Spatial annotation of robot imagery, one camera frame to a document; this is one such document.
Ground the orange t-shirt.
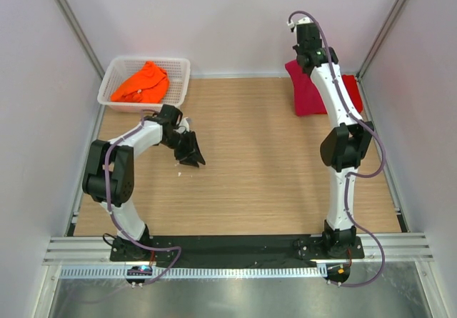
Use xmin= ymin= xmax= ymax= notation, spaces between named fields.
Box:
xmin=111 ymin=61 xmax=170 ymax=104

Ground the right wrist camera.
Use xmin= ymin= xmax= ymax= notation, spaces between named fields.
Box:
xmin=287 ymin=16 xmax=313 ymax=32

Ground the left aluminium corner post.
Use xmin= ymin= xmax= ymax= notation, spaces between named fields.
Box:
xmin=42 ymin=0 xmax=108 ymax=82

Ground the white plastic basket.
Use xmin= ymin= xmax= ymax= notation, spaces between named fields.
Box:
xmin=97 ymin=56 xmax=191 ymax=113

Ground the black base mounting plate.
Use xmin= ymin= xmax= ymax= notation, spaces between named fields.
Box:
xmin=109 ymin=234 xmax=366 ymax=269

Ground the folded red t-shirt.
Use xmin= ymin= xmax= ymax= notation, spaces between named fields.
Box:
xmin=342 ymin=74 xmax=363 ymax=113

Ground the magenta pink t-shirt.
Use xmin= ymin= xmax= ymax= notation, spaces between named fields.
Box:
xmin=284 ymin=60 xmax=326 ymax=116

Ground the right aluminium corner post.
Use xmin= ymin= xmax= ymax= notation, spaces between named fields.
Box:
xmin=356 ymin=0 xmax=426 ymax=79

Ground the white slotted cable duct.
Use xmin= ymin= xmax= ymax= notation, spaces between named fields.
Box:
xmin=59 ymin=265 xmax=327 ymax=280

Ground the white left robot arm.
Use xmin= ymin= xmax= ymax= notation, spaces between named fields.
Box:
xmin=82 ymin=104 xmax=206 ymax=261

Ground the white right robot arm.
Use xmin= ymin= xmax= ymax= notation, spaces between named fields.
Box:
xmin=293 ymin=18 xmax=371 ymax=258

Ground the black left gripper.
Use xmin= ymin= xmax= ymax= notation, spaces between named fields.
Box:
xmin=162 ymin=130 xmax=205 ymax=167

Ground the aluminium corner post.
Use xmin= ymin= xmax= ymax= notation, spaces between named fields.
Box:
xmin=42 ymin=0 xmax=108 ymax=82
xmin=356 ymin=0 xmax=426 ymax=79

